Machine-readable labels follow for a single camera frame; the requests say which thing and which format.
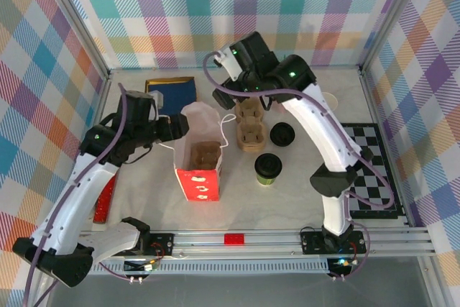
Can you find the blue napkin stack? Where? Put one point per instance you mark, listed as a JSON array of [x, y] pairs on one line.
[[179, 95]]

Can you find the yellow cardboard napkin box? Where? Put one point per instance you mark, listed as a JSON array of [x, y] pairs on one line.
[[169, 80]]

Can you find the red white paper bag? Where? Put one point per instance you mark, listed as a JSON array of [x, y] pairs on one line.
[[197, 186]]

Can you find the brown cup carrier stack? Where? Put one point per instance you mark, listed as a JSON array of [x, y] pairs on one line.
[[251, 134]]

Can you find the black cup lid stack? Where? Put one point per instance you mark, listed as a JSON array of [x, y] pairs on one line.
[[282, 135]]

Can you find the green white paper cup stack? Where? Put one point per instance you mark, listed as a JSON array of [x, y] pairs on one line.
[[331, 100]]

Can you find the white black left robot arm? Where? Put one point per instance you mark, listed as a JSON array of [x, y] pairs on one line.
[[72, 206]]

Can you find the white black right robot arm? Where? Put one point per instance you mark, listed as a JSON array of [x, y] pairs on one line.
[[323, 131]]

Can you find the red glitter bar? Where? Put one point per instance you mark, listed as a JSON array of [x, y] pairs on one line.
[[104, 206]]

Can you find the small red block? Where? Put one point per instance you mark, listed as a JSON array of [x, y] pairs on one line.
[[234, 239]]

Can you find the small connector circuit board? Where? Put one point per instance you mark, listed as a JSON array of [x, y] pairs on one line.
[[341, 263], [149, 266]]

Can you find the black grey checkerboard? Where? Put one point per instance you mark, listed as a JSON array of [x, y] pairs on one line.
[[373, 192]]

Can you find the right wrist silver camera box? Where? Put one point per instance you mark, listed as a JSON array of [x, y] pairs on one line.
[[228, 62]]

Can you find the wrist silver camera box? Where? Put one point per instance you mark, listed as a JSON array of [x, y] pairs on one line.
[[228, 62], [158, 98]]

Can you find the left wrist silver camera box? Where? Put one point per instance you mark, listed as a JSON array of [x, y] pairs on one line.
[[158, 98]]

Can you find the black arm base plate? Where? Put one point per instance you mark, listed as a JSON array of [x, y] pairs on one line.
[[163, 244], [312, 246]]

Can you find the aluminium frame post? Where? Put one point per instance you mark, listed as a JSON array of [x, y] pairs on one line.
[[76, 21], [387, 16]]

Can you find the aluminium mounting rail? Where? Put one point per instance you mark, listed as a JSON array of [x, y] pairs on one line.
[[273, 240]]

